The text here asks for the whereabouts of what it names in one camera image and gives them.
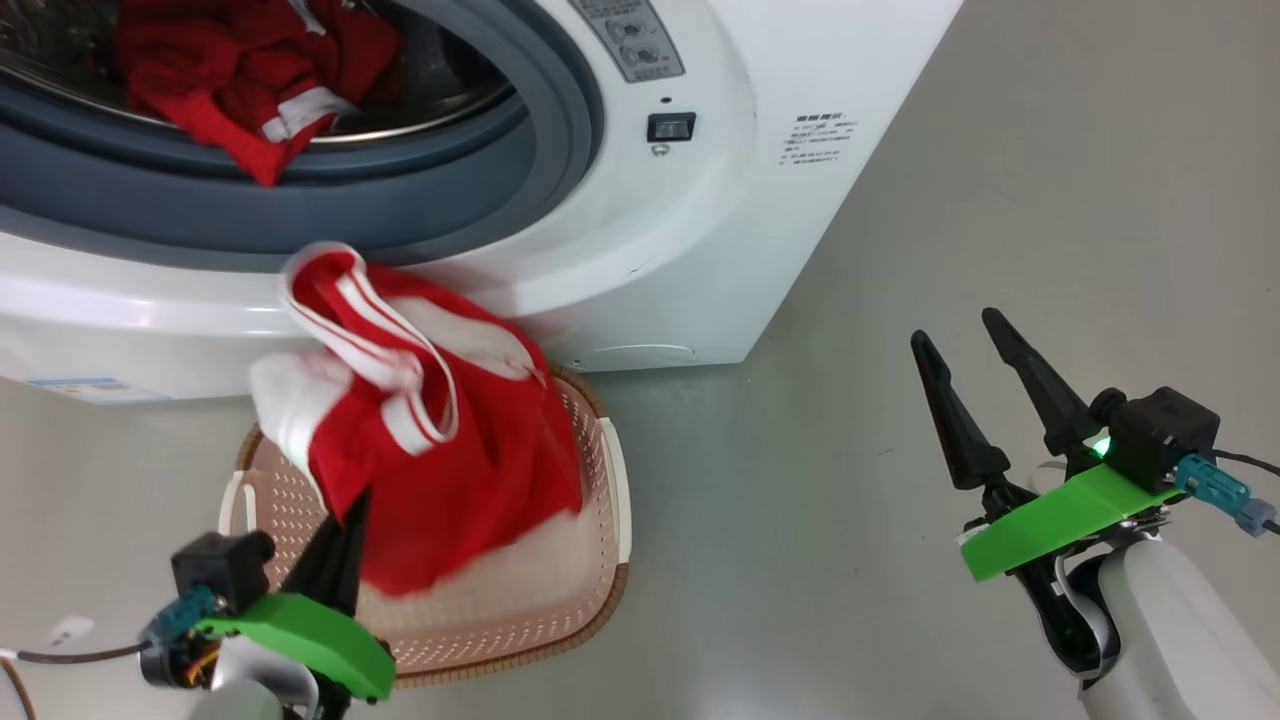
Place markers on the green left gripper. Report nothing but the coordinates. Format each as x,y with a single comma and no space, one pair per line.
310,630

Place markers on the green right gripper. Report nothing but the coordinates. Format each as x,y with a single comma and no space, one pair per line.
1070,520

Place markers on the red white striped garment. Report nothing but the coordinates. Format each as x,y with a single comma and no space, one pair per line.
200,60
470,470

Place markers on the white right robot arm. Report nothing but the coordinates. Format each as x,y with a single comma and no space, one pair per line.
1180,640

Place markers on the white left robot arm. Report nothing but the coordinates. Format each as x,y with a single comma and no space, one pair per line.
250,695

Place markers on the white laundry basket brown rim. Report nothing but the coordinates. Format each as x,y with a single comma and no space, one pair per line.
560,600

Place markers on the white front-load washing machine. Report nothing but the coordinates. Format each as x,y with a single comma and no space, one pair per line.
760,200

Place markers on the grey rubber door gasket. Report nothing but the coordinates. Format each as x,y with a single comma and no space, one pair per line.
300,205

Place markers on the blue white energy sticker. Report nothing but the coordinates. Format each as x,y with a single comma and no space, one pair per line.
95,390

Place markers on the steel washer drum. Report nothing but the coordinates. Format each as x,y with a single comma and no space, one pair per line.
445,75

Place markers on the grey warning label sticker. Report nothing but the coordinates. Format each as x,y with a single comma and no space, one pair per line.
635,40

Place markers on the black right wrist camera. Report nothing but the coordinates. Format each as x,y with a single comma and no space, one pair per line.
1160,435

